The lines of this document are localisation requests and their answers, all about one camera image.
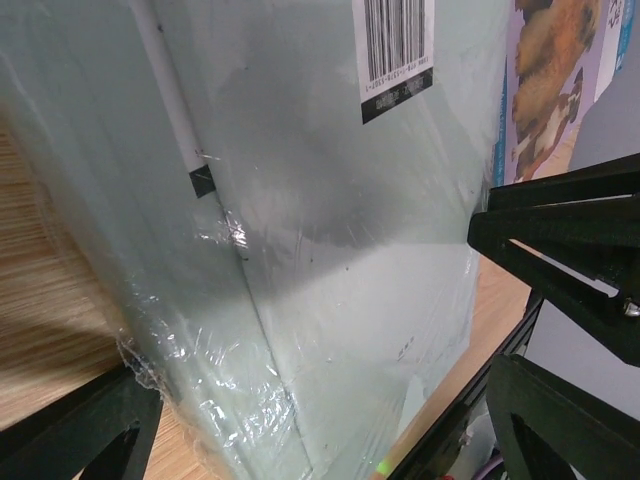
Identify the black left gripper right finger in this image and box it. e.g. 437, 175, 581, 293
467, 153, 640, 480

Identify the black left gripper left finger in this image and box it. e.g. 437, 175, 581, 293
1, 365, 163, 479

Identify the dog picture book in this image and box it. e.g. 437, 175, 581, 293
493, 0, 638, 186

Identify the pale green book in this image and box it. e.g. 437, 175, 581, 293
1, 1, 510, 479

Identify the black aluminium frame rail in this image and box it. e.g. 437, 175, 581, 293
388, 291, 543, 480

